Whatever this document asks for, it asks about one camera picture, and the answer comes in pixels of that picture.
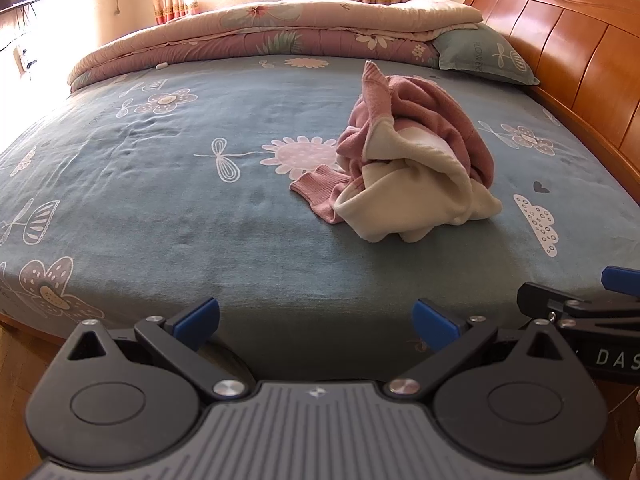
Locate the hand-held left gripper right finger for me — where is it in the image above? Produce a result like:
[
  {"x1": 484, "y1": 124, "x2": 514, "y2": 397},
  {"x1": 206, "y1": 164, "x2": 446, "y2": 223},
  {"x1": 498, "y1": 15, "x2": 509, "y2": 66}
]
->
[{"x1": 382, "y1": 297, "x2": 573, "y2": 403}]

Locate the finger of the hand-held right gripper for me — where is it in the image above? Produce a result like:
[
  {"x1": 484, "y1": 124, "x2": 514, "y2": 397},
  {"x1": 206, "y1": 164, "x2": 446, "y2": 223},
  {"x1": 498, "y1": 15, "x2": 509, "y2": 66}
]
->
[
  {"x1": 516, "y1": 282, "x2": 640, "y2": 331},
  {"x1": 601, "y1": 266, "x2": 640, "y2": 297}
]

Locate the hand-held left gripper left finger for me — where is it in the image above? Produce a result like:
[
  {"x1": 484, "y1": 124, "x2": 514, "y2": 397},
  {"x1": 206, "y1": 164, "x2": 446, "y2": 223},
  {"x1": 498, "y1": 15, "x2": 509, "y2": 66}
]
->
[{"x1": 65, "y1": 297, "x2": 251, "y2": 403}]

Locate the pink and cream knit sweater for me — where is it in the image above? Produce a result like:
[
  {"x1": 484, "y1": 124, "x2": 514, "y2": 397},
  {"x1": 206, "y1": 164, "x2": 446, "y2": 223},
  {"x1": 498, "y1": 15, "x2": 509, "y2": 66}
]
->
[{"x1": 290, "y1": 60, "x2": 503, "y2": 244}]

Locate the blue floral bed sheet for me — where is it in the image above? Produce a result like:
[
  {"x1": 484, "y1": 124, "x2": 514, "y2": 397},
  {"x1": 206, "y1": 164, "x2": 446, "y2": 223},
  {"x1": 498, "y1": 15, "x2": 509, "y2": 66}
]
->
[{"x1": 0, "y1": 55, "x2": 640, "y2": 383}]

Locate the wooden bed headboard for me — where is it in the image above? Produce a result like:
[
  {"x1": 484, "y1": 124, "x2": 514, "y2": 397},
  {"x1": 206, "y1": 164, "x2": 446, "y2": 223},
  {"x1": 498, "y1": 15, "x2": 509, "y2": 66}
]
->
[{"x1": 462, "y1": 0, "x2": 640, "y2": 221}]

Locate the blue-green pillow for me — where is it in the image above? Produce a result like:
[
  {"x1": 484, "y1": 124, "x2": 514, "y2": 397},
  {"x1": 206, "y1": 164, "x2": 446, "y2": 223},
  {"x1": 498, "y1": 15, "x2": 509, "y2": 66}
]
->
[{"x1": 431, "y1": 22, "x2": 541, "y2": 86}]

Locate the folded pink floral quilt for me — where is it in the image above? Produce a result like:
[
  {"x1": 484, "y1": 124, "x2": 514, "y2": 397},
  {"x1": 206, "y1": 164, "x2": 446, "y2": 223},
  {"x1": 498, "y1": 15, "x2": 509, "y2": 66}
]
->
[{"x1": 67, "y1": 0, "x2": 483, "y2": 93}]

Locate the white power strip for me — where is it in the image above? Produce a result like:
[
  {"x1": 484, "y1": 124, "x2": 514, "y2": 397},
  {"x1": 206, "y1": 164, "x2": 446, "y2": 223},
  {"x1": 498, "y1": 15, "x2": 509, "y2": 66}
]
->
[{"x1": 15, "y1": 45, "x2": 38, "y2": 72}]

